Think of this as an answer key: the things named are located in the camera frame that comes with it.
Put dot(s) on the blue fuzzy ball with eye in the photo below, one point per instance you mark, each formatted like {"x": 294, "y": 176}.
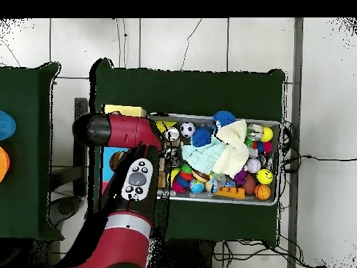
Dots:
{"x": 224, "y": 117}

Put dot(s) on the cream knitted cloth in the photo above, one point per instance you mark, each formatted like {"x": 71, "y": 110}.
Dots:
{"x": 234, "y": 150}

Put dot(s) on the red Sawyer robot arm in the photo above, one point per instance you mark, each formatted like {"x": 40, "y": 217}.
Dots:
{"x": 125, "y": 131}

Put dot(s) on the wooden box with three holes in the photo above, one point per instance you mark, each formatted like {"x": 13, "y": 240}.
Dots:
{"x": 125, "y": 110}

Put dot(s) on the metal mesh bin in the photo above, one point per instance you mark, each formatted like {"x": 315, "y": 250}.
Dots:
{"x": 237, "y": 201}

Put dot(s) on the crushed red soda can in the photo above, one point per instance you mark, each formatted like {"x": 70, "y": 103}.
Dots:
{"x": 172, "y": 134}

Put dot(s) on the black and white soccer ball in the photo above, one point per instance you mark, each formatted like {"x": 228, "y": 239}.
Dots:
{"x": 187, "y": 129}

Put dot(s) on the blue spiky ball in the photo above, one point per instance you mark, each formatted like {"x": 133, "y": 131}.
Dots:
{"x": 201, "y": 136}

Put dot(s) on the yellow wedge block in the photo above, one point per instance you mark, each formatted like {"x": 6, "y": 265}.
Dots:
{"x": 166, "y": 125}

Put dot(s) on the mint knitted cloth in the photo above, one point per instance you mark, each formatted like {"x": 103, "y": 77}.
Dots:
{"x": 203, "y": 157}

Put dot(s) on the small globe ball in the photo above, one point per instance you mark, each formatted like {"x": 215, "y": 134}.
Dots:
{"x": 197, "y": 186}

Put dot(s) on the dark green table cloth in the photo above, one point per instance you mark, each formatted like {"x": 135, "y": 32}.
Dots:
{"x": 22, "y": 201}
{"x": 195, "y": 89}

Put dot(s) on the orange toy block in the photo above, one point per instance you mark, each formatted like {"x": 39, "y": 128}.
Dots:
{"x": 230, "y": 192}

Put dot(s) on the plain yellow ball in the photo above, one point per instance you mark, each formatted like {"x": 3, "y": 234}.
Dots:
{"x": 267, "y": 134}

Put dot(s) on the yellow smiley ball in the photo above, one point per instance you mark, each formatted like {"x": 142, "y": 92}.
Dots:
{"x": 264, "y": 176}

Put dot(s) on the orange toy basketball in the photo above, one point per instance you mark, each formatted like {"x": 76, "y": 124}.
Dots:
{"x": 262, "y": 192}

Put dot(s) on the black upright panel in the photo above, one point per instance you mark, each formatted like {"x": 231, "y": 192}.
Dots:
{"x": 81, "y": 167}

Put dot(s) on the dark grey stand base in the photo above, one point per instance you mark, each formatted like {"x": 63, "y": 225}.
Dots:
{"x": 65, "y": 208}

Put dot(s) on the blue ringed round toy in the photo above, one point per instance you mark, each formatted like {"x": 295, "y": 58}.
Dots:
{"x": 6, "y": 125}

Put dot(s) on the orange round toy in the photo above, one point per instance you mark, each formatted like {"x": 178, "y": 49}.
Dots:
{"x": 3, "y": 164}

